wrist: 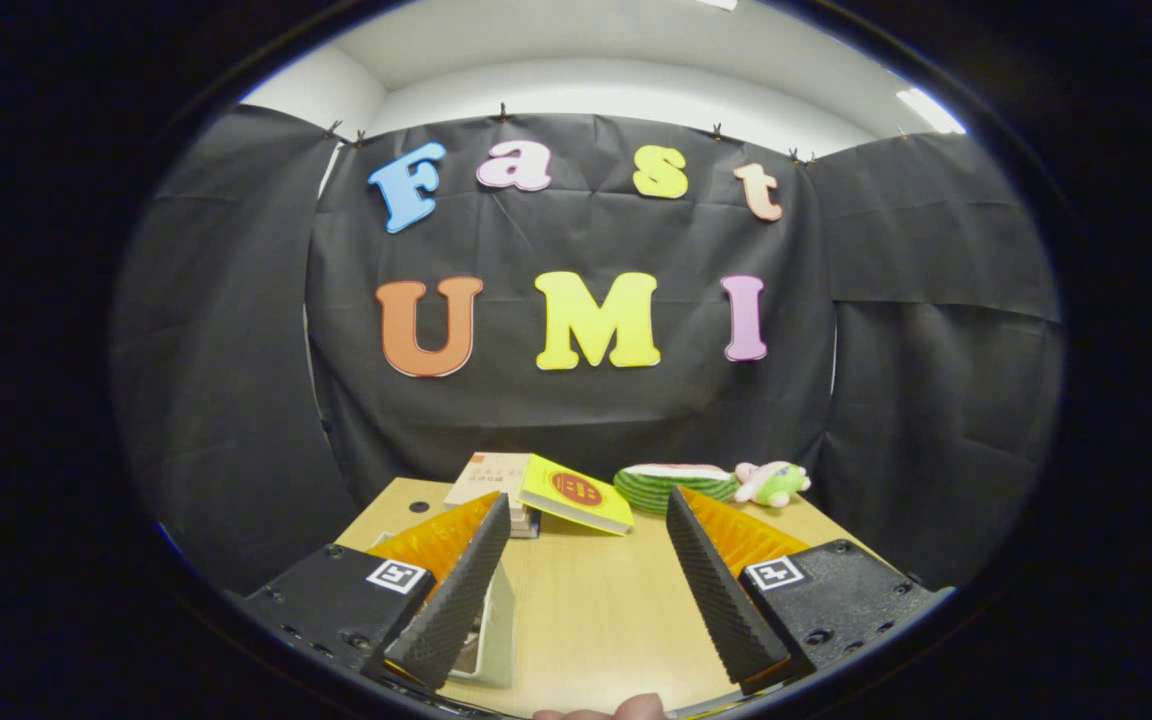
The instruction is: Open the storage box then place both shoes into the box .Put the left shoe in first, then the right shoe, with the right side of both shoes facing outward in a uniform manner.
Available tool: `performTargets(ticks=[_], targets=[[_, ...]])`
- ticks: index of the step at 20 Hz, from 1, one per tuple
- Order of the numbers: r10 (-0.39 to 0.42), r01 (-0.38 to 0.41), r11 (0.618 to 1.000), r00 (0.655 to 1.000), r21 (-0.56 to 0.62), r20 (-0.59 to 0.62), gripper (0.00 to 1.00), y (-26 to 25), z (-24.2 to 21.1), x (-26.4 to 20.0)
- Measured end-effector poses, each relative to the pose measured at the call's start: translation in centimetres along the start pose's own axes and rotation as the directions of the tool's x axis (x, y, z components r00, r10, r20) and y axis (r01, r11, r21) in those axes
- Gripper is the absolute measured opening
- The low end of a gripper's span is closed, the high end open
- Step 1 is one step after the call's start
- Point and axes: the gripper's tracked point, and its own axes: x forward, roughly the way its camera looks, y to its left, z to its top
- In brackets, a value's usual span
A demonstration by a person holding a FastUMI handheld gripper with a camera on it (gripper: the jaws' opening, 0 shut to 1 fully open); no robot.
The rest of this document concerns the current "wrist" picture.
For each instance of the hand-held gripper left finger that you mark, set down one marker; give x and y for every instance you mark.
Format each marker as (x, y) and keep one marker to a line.
(461, 590)

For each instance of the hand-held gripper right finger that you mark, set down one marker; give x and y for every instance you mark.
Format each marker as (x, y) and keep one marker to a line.
(716, 585)

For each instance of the blue-edged book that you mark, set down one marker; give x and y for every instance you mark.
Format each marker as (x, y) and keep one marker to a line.
(526, 530)

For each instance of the yellow book red emblem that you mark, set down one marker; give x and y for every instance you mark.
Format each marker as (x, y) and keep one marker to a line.
(576, 492)

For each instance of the watermelon slice plush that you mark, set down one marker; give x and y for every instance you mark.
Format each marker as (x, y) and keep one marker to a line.
(676, 488)

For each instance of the pink and green plush toy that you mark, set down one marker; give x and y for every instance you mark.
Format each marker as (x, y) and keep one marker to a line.
(771, 484)

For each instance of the white paperback book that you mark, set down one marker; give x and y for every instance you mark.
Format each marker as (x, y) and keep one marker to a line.
(524, 513)

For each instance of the white fabric storage box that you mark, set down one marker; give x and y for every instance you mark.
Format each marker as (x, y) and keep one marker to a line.
(500, 640)

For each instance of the beige paperback book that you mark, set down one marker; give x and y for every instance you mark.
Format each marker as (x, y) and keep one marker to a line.
(486, 475)

